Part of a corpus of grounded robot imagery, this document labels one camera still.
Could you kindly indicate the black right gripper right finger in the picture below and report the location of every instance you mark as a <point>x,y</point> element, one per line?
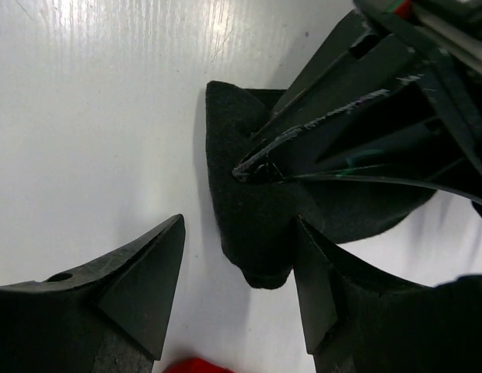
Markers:
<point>358,318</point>

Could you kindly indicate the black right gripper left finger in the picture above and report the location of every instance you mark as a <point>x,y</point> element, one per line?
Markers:
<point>108,315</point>

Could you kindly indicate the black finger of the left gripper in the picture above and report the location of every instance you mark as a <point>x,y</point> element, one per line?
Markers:
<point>342,128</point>

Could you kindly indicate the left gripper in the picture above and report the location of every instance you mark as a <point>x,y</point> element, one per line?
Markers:
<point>374,44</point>

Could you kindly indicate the black sock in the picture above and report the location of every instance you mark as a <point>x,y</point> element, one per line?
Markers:
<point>257,223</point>

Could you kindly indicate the red santa sock right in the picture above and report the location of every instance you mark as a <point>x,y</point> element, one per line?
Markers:
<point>195,365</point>

